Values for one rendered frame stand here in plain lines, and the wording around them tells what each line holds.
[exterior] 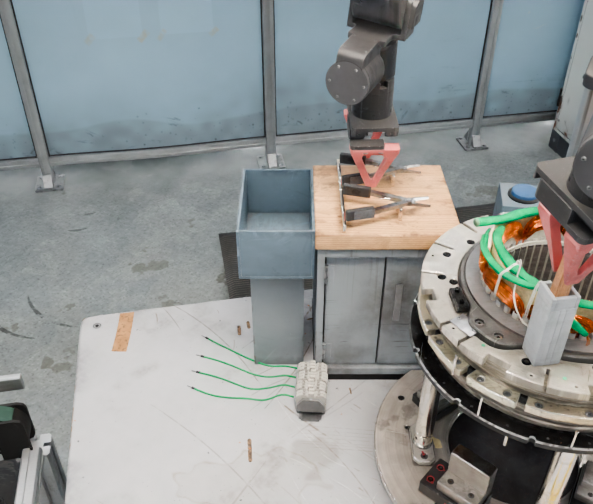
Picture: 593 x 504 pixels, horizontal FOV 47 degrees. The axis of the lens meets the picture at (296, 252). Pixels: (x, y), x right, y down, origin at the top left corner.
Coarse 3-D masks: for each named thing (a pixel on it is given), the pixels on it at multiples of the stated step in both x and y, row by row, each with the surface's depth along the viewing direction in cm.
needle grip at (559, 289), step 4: (584, 256) 61; (560, 264) 63; (580, 264) 62; (560, 268) 63; (560, 272) 63; (556, 276) 64; (560, 276) 63; (556, 280) 64; (560, 280) 63; (552, 284) 65; (556, 284) 64; (560, 284) 63; (564, 284) 63; (572, 284) 64; (552, 288) 64; (556, 288) 64; (560, 288) 64; (564, 288) 63; (568, 288) 63; (552, 292) 65; (556, 292) 64; (560, 292) 64; (564, 292) 64; (568, 292) 64; (556, 296) 64; (560, 296) 64
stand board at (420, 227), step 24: (336, 168) 106; (408, 168) 106; (432, 168) 106; (336, 192) 100; (408, 192) 100; (432, 192) 100; (336, 216) 95; (384, 216) 95; (408, 216) 95; (432, 216) 95; (456, 216) 95; (336, 240) 92; (360, 240) 92; (384, 240) 92; (408, 240) 92; (432, 240) 92
